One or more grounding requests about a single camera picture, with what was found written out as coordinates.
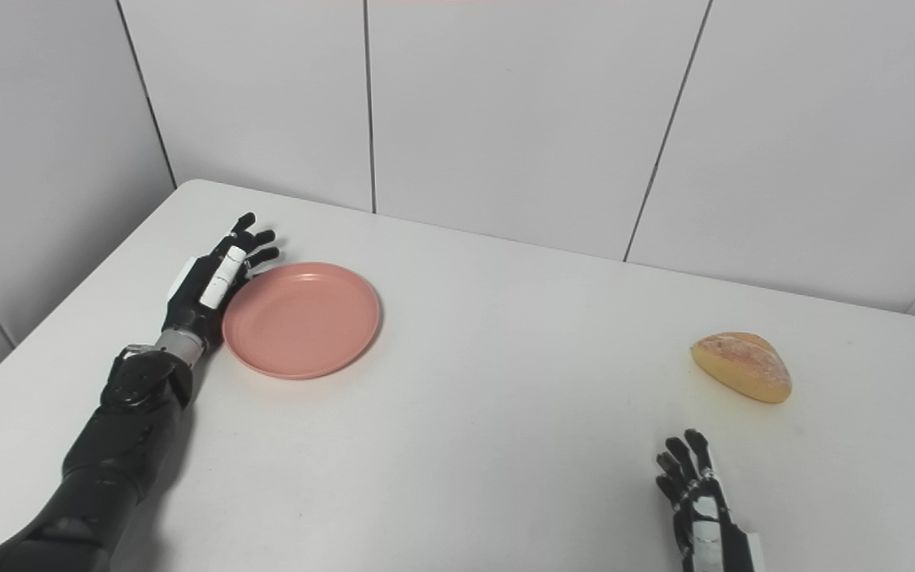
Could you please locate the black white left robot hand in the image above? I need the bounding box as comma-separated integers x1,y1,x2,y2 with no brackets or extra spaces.
160,212,280,346

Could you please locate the golden crusty bread roll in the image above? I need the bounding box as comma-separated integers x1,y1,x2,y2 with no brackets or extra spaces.
691,331,793,404

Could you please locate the pink round plate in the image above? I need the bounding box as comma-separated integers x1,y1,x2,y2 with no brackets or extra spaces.
222,262,382,381

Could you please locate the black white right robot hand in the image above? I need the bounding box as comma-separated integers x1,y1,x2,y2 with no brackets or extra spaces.
655,429,764,572

